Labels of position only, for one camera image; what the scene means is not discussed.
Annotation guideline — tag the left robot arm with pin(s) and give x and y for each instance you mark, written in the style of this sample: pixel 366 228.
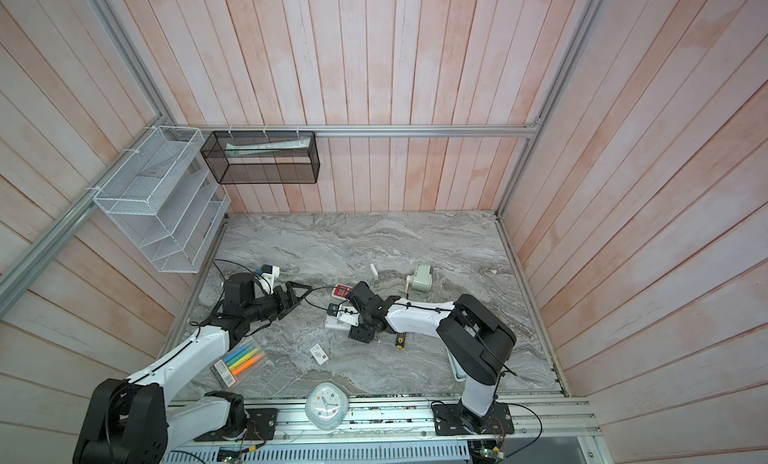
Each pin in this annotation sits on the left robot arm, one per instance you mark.
pixel 130 420

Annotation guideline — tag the white wire mesh shelf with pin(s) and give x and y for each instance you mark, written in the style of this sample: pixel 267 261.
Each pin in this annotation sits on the white wire mesh shelf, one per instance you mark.
pixel 170 212

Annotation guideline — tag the white paper in basket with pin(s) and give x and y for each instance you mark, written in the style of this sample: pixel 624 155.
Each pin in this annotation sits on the white paper in basket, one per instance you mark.
pixel 291 148

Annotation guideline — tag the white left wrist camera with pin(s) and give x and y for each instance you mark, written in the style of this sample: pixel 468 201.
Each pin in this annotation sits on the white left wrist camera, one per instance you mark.
pixel 266 277

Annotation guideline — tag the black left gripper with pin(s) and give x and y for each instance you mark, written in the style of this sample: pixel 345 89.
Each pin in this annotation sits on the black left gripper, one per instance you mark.
pixel 290 286

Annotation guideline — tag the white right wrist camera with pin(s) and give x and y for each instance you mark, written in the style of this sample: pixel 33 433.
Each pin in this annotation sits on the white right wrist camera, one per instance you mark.
pixel 336 309

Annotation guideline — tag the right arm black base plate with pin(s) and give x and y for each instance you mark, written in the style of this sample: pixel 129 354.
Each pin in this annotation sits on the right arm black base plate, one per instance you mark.
pixel 456 420

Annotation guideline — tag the light blue glasses case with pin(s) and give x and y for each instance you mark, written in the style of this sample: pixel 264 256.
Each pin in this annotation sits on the light blue glasses case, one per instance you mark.
pixel 458 373

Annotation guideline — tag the black wire mesh basket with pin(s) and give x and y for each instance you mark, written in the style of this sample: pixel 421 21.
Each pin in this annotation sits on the black wire mesh basket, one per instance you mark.
pixel 256 171

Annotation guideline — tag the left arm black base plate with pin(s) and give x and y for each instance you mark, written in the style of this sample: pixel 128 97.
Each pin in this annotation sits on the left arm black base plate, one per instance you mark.
pixel 259 426

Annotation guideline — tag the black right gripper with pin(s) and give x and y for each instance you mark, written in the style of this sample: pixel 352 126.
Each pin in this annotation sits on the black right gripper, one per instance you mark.
pixel 360 332

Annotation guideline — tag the white round alarm clock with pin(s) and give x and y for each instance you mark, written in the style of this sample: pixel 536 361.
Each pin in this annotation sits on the white round alarm clock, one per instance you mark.
pixel 326 406

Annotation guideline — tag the mint green pencil sharpener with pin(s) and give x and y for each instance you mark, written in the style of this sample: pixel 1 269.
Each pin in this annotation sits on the mint green pencil sharpener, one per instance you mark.
pixel 420 280

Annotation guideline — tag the pack of coloured highlighters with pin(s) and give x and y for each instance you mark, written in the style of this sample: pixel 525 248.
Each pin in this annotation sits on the pack of coloured highlighters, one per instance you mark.
pixel 231 369

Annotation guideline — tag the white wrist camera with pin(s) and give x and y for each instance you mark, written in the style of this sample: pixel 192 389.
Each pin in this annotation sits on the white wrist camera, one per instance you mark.
pixel 336 309
pixel 266 277

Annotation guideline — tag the small white red card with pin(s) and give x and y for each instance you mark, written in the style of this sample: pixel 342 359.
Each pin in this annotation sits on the small white red card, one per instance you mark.
pixel 319 354

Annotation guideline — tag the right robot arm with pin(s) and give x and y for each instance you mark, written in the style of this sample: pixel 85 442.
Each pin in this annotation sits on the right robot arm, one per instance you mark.
pixel 479 341

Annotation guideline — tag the aluminium front rail frame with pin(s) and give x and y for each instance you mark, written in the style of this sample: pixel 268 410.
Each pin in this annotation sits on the aluminium front rail frame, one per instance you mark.
pixel 546 429

